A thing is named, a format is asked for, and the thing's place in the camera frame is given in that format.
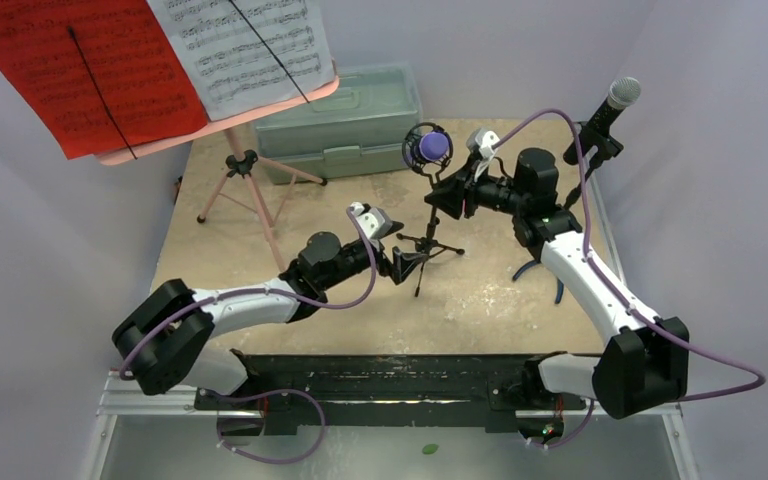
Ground aluminium frame rail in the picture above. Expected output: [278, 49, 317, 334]
[96, 370, 685, 419]

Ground pink music stand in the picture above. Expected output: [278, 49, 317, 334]
[96, 77, 340, 271]

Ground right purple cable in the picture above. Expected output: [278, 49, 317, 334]
[496, 108, 768, 452]

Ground purple toy microphone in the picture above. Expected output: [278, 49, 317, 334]
[417, 131, 450, 162]

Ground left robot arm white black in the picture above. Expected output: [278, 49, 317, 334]
[112, 231, 427, 409]

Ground red sheet music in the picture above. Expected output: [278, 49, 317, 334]
[0, 1, 208, 160]

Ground green plastic storage box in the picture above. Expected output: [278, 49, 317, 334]
[252, 63, 423, 179]

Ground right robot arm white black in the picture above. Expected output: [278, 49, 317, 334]
[424, 148, 689, 419]

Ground black silver microphone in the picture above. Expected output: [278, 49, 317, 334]
[578, 77, 642, 163]

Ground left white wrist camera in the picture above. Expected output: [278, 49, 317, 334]
[348, 202, 393, 240]

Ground blue handled pliers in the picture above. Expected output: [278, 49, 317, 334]
[511, 260, 565, 305]

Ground white sheet music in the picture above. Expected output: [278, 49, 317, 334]
[148, 0, 336, 121]

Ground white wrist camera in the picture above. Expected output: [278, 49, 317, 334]
[466, 128, 500, 182]
[348, 202, 393, 240]

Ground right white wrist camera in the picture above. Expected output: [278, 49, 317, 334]
[466, 128, 500, 182]

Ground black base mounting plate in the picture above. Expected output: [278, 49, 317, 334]
[195, 354, 587, 437]

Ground black tripod mic stand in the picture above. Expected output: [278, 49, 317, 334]
[396, 121, 466, 298]

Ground black desktop mic stand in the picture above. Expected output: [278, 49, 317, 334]
[562, 122, 624, 210]

